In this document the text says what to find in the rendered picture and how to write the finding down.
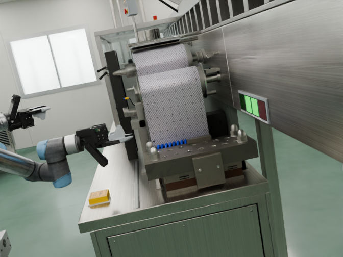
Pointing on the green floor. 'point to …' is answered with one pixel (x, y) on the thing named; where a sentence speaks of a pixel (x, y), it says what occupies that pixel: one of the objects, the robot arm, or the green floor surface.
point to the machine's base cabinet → (196, 232)
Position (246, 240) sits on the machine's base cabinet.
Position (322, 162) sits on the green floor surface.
